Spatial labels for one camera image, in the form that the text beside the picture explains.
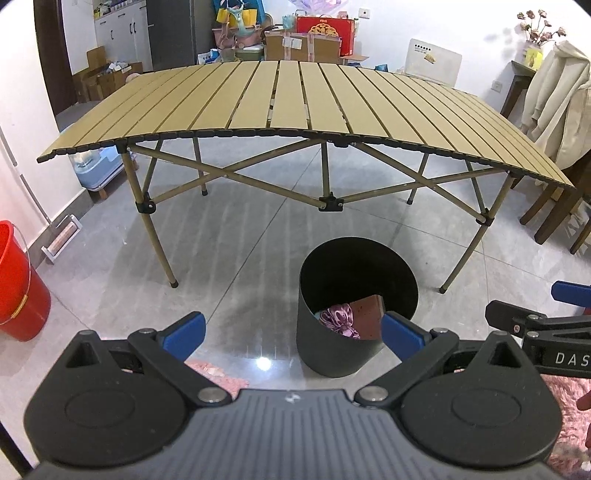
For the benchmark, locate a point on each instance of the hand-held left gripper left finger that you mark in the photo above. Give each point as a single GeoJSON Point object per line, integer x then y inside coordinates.
{"type": "Point", "coordinates": [184, 334]}

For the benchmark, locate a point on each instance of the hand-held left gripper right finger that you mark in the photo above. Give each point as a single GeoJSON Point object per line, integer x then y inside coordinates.
{"type": "Point", "coordinates": [401, 334]}

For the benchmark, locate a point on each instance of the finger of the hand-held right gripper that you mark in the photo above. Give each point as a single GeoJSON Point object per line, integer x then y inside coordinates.
{"type": "Point", "coordinates": [503, 311]}
{"type": "Point", "coordinates": [570, 293]}

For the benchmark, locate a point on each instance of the brown and cream layered sponge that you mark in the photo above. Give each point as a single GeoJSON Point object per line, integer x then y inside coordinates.
{"type": "Point", "coordinates": [367, 318]}

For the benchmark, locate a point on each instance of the mauve satin scrunchie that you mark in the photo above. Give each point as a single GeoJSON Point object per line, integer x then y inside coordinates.
{"type": "Point", "coordinates": [339, 321]}

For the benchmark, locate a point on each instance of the black round bin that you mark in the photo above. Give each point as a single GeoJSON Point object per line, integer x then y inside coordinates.
{"type": "Point", "coordinates": [323, 355]}

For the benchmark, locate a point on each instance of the pink fluffy rug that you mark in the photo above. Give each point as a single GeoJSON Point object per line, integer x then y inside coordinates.
{"type": "Point", "coordinates": [561, 401]}

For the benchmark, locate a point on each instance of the dark wooden chair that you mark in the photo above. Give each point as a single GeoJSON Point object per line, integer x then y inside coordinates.
{"type": "Point", "coordinates": [554, 203]}

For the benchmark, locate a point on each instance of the red bucket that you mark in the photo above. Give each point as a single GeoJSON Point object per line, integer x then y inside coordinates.
{"type": "Point", "coordinates": [23, 295]}

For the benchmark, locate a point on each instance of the light blue plastic box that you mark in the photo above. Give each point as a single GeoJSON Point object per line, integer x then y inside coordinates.
{"type": "Point", "coordinates": [92, 170]}

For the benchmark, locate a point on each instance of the dark wooden side table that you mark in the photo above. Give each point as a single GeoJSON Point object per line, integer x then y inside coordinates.
{"type": "Point", "coordinates": [515, 87]}

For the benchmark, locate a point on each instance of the dried flowers in vase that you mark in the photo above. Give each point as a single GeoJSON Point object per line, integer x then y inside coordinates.
{"type": "Point", "coordinates": [535, 57]}

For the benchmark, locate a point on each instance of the tan folding table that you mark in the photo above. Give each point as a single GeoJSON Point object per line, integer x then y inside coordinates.
{"type": "Point", "coordinates": [286, 97]}

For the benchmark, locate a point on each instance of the cardboard box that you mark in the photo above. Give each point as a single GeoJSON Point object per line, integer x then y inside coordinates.
{"type": "Point", "coordinates": [295, 46]}
{"type": "Point", "coordinates": [99, 83]}

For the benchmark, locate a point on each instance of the grey refrigerator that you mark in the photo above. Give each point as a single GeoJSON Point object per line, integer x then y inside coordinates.
{"type": "Point", "coordinates": [180, 37]}

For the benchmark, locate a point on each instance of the white cabinet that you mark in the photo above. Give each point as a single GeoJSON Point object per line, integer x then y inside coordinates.
{"type": "Point", "coordinates": [120, 32]}

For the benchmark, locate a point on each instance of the dark brown door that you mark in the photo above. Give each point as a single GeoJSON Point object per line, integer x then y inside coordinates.
{"type": "Point", "coordinates": [51, 55]}

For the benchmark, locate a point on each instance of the red gift box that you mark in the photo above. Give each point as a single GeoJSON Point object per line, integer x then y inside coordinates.
{"type": "Point", "coordinates": [323, 34]}

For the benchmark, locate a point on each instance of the blue and yellow toy set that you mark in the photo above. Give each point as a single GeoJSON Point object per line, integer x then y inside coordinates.
{"type": "Point", "coordinates": [235, 18]}

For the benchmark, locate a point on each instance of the iridescent purple decoration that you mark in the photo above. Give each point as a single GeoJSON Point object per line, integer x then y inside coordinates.
{"type": "Point", "coordinates": [307, 5]}

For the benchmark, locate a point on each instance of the white wall box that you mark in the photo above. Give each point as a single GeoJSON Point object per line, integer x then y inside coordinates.
{"type": "Point", "coordinates": [434, 64]}

